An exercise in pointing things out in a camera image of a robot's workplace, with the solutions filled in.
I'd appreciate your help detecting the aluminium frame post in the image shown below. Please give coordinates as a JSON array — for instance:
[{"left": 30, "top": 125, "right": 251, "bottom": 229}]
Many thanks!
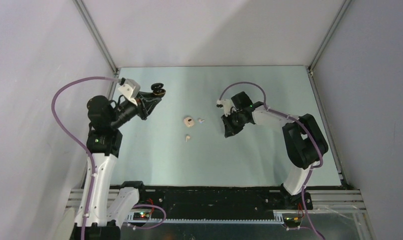
[
  {"left": 307, "top": 0, "right": 354, "bottom": 76},
  {"left": 72, "top": 0, "right": 119, "bottom": 75}
]

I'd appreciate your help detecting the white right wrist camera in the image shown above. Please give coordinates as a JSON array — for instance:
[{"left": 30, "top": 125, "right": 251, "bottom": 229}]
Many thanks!
[{"left": 216, "top": 99, "right": 237, "bottom": 117}]

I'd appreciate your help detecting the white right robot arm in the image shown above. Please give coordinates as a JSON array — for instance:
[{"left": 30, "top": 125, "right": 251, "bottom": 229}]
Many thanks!
[{"left": 216, "top": 91, "right": 329, "bottom": 209}]

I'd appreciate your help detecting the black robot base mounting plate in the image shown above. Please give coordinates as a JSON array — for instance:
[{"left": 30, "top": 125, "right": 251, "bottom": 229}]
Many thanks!
[{"left": 138, "top": 186, "right": 313, "bottom": 219}]

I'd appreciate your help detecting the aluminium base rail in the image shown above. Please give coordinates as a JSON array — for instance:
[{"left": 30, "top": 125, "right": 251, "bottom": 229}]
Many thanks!
[{"left": 308, "top": 190, "right": 367, "bottom": 214}]

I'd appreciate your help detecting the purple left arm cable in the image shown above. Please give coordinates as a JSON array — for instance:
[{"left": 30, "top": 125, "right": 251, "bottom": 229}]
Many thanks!
[{"left": 51, "top": 76, "right": 167, "bottom": 240}]

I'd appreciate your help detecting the right aluminium frame post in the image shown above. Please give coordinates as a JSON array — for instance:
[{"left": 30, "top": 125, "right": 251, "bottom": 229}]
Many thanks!
[{"left": 307, "top": 0, "right": 354, "bottom": 76}]

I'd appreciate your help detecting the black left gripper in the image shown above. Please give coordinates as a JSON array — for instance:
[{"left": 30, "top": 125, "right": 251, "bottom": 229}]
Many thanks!
[{"left": 109, "top": 91, "right": 162, "bottom": 129}]

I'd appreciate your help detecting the green circuit board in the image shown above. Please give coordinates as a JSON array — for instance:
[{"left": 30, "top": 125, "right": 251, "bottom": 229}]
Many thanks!
[
  {"left": 283, "top": 217, "right": 303, "bottom": 224},
  {"left": 132, "top": 212, "right": 151, "bottom": 221}
]

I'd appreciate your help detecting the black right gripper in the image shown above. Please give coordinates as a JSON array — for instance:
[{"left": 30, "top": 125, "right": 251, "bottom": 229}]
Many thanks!
[{"left": 221, "top": 110, "right": 247, "bottom": 138}]

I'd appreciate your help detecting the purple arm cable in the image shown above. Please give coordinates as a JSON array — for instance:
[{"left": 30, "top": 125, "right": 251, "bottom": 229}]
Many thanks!
[
  {"left": 51, "top": 76, "right": 167, "bottom": 240},
  {"left": 218, "top": 81, "right": 326, "bottom": 240}
]

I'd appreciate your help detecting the left aluminium frame post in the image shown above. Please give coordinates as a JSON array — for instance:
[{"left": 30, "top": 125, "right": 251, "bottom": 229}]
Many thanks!
[{"left": 72, "top": 0, "right": 119, "bottom": 75}]

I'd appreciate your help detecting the white slotted cable duct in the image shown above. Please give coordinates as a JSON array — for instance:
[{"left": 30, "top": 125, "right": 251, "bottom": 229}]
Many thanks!
[{"left": 124, "top": 212, "right": 284, "bottom": 225}]

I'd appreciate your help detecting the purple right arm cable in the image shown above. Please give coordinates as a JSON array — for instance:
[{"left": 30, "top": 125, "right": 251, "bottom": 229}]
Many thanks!
[{"left": 218, "top": 81, "right": 326, "bottom": 240}]

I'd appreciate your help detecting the black glossy earbud charging case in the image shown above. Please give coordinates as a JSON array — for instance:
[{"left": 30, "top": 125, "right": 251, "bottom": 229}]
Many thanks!
[{"left": 150, "top": 82, "right": 166, "bottom": 98}]

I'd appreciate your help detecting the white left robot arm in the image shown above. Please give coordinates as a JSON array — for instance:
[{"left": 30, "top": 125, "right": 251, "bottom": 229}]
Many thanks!
[{"left": 70, "top": 89, "right": 166, "bottom": 240}]

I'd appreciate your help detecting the beige square earbud case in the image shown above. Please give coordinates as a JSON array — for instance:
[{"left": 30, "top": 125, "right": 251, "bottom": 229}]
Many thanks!
[{"left": 183, "top": 116, "right": 195, "bottom": 128}]

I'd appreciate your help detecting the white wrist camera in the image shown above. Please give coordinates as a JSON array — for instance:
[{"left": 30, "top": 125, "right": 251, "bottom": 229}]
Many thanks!
[
  {"left": 216, "top": 99, "right": 237, "bottom": 117},
  {"left": 117, "top": 78, "right": 141, "bottom": 106}
]

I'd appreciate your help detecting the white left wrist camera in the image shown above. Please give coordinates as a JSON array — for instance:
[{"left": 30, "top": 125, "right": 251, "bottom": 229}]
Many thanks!
[{"left": 117, "top": 78, "right": 141, "bottom": 106}]

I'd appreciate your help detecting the left green circuit board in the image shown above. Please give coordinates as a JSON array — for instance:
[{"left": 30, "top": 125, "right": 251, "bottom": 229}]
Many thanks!
[{"left": 132, "top": 212, "right": 151, "bottom": 221}]

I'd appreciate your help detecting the right green circuit board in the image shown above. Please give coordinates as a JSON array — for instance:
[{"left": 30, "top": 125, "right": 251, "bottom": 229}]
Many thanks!
[{"left": 283, "top": 217, "right": 303, "bottom": 224}]

